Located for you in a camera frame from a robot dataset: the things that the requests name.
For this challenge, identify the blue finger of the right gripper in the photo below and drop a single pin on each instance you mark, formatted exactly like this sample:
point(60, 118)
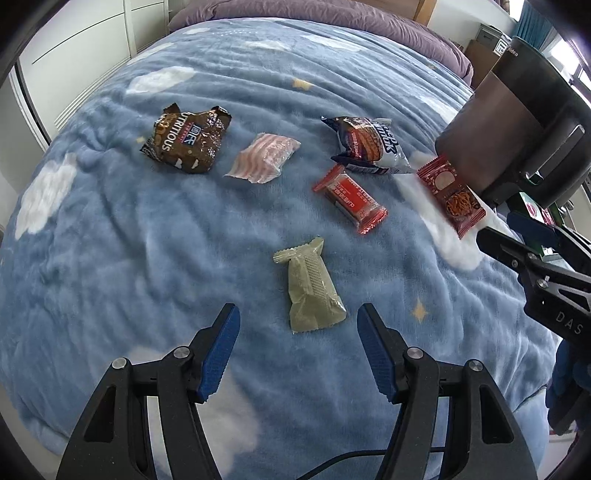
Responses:
point(511, 253)
point(569, 244)

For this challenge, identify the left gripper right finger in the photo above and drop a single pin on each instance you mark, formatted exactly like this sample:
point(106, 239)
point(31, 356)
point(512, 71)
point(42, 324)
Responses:
point(384, 348)

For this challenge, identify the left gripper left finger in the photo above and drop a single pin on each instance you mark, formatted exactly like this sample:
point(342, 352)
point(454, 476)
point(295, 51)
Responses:
point(213, 347)

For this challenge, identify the dark red noodle snack packet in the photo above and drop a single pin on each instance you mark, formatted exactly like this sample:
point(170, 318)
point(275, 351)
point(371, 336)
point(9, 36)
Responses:
point(455, 199)

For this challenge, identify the olive green snack packet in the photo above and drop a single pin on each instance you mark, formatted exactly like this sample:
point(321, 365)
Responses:
point(315, 304)

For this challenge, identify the small red orange candy bar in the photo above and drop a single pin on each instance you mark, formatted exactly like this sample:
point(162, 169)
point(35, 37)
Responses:
point(349, 196)

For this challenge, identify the blue white chip snack bag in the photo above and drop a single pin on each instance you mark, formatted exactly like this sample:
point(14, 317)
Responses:
point(368, 146)

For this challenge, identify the pink striped candy packet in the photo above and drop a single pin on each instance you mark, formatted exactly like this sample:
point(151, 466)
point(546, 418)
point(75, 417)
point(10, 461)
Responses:
point(262, 161)

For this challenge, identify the brown nutritious snack bag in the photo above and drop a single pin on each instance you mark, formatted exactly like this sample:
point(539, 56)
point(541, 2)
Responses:
point(187, 141)

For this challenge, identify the blue gloved right hand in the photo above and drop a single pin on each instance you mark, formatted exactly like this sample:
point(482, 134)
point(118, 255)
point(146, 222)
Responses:
point(568, 393)

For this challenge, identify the green tray box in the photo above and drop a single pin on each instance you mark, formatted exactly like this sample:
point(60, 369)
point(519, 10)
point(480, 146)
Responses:
point(535, 211)

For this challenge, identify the brown black electric kettle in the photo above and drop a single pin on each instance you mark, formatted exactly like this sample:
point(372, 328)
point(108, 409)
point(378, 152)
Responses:
point(524, 129)

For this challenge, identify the wooden drawer cabinet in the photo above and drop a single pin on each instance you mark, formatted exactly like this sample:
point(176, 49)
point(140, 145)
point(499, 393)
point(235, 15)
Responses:
point(483, 60)

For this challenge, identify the grey printer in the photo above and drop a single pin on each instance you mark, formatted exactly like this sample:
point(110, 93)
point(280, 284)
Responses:
point(493, 39)

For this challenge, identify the blue cloud blanket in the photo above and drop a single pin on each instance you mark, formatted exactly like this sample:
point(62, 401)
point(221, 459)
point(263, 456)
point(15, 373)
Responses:
point(110, 254)

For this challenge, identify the wooden headboard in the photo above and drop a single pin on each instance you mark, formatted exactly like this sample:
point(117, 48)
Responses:
point(424, 11)

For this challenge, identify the purple duvet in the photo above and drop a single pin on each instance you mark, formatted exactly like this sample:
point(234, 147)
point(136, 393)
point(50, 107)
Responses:
point(354, 15)

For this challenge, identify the white wardrobe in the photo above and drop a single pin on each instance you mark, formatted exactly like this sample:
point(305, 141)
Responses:
point(75, 52)

